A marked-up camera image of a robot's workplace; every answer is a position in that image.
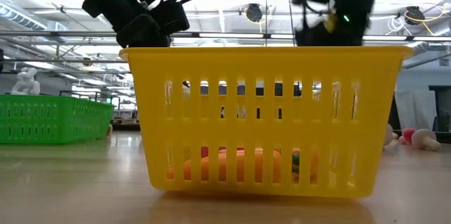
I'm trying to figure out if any dark cabinet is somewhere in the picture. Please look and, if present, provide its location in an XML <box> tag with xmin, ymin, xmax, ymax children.
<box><xmin>428</xmin><ymin>85</ymin><xmax>451</xmax><ymax>133</ymax></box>

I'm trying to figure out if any white draped cloth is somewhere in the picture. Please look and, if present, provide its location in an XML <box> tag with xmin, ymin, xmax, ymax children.
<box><xmin>394</xmin><ymin>88</ymin><xmax>438</xmax><ymax>132</ymax></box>

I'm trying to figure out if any red toy mushroom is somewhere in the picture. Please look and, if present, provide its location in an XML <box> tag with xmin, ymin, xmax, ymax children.
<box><xmin>399</xmin><ymin>127</ymin><xmax>417</xmax><ymax>145</ymax></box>

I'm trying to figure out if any green plastic basket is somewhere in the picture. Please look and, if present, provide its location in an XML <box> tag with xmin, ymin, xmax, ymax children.
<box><xmin>0</xmin><ymin>94</ymin><xmax>114</xmax><ymax>145</ymax></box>

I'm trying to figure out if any white figure statue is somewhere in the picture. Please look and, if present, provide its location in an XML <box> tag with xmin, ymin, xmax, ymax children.
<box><xmin>10</xmin><ymin>67</ymin><xmax>41</xmax><ymax>96</ymax></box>

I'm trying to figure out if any yellow plastic basket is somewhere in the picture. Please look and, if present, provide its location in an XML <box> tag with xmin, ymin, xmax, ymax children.
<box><xmin>118</xmin><ymin>46</ymin><xmax>414</xmax><ymax>199</ymax></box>

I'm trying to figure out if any grey ceiling duct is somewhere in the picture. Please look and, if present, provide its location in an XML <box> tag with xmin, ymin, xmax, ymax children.
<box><xmin>0</xmin><ymin>2</ymin><xmax>68</xmax><ymax>44</ymax></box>

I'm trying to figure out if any white toy garlic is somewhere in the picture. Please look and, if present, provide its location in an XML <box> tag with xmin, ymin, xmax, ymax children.
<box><xmin>383</xmin><ymin>124</ymin><xmax>395</xmax><ymax>147</ymax></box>

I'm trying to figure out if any black ceiling cable reel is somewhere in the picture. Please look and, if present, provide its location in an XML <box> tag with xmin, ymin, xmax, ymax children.
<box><xmin>245</xmin><ymin>3</ymin><xmax>264</xmax><ymax>23</ymax></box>
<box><xmin>404</xmin><ymin>5</ymin><xmax>426</xmax><ymax>26</ymax></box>

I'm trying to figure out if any orange toy pepper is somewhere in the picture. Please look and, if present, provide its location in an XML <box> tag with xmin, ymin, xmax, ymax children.
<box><xmin>290</xmin><ymin>149</ymin><xmax>319</xmax><ymax>185</ymax></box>
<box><xmin>165</xmin><ymin>148</ymin><xmax>283</xmax><ymax>184</ymax></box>

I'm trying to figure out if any yellow toy pepper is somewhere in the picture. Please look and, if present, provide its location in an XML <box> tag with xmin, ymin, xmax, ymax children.
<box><xmin>323</xmin><ymin>11</ymin><xmax>338</xmax><ymax>34</ymax></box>

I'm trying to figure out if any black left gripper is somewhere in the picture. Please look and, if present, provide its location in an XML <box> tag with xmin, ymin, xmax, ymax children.
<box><xmin>81</xmin><ymin>0</ymin><xmax>191</xmax><ymax>49</ymax></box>

